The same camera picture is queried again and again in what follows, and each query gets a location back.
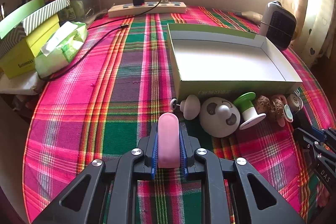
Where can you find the green white spool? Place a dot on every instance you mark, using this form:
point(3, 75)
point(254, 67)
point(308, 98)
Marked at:
point(250, 116)

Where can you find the pink oblong case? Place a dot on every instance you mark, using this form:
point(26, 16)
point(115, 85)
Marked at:
point(168, 141)

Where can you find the plaid pink green blanket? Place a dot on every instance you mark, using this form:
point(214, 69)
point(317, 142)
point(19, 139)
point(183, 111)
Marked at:
point(120, 85)

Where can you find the brown walnut right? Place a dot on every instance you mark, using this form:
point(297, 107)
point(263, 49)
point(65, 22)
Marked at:
point(276, 109)

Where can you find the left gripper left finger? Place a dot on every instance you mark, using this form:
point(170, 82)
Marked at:
point(105, 191)

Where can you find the white panda mini fan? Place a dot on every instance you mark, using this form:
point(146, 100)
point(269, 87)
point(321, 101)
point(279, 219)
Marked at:
point(219, 117)

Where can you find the beige heart curtain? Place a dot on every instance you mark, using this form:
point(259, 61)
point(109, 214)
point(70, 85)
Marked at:
point(315, 28)

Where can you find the cream power strip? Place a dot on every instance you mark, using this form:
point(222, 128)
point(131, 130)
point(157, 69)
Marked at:
point(148, 7)

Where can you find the striped green gift box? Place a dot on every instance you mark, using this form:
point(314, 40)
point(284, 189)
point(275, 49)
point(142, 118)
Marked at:
point(25, 19)

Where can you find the brown walnut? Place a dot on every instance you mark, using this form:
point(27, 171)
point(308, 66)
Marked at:
point(262, 104)
point(276, 109)

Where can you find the white knob roller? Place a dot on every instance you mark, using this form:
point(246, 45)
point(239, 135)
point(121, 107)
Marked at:
point(190, 107)

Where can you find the brown walnut left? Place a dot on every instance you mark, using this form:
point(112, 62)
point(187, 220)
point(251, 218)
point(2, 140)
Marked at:
point(262, 104)

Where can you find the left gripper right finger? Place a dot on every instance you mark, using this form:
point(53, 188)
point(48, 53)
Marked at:
point(232, 189)

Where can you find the grey black space heater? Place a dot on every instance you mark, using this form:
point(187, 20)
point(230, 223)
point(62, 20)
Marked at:
point(278, 25)

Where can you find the yellow green box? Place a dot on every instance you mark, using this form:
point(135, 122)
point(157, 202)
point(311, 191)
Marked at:
point(21, 58)

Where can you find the pink mint sensor light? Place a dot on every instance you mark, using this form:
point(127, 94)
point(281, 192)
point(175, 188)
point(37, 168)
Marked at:
point(288, 116)

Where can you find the white round cream jar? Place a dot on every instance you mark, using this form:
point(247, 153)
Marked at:
point(294, 102)

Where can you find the green tissue pack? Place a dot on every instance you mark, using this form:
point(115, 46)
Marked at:
point(61, 48)

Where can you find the green white cardboard box lid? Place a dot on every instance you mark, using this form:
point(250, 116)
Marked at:
point(210, 61)

